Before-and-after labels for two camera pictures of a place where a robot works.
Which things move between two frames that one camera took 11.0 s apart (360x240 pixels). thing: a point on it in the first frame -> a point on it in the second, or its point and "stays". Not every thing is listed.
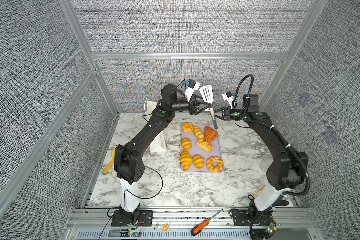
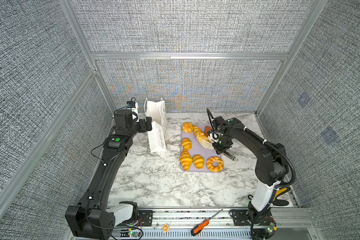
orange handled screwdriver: x=199 y=227 stays
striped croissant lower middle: x=198 y=161 stays
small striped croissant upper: x=198 y=133 stays
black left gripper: x=193 y=106 -> x=143 y=128
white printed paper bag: x=159 y=143 stays
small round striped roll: x=186 y=143 stays
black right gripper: x=226 y=113 -> x=219 y=150
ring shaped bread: x=215 y=164 stays
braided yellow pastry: x=204 y=145 -> x=200 y=136
